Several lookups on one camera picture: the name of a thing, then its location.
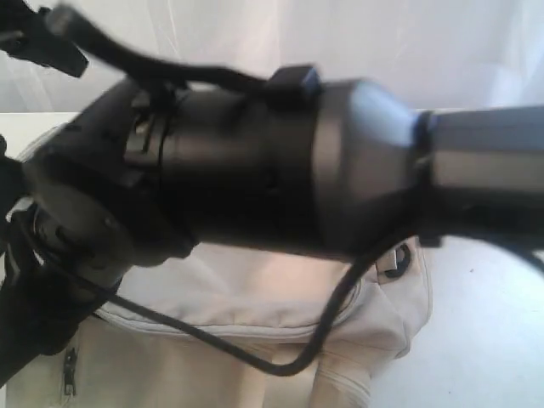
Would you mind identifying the cream fabric duffel bag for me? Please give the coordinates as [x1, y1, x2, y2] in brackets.
[2, 239, 432, 407]

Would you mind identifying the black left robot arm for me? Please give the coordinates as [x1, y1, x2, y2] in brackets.
[1, 0, 88, 78]

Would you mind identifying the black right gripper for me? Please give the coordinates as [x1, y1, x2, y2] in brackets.
[1, 204, 123, 357]

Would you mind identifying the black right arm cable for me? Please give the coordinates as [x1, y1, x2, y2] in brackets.
[42, 3, 544, 377]

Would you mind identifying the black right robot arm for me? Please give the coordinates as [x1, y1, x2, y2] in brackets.
[1, 81, 543, 377]

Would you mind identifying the white draped cloth background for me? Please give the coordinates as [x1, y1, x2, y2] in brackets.
[0, 0, 544, 114]

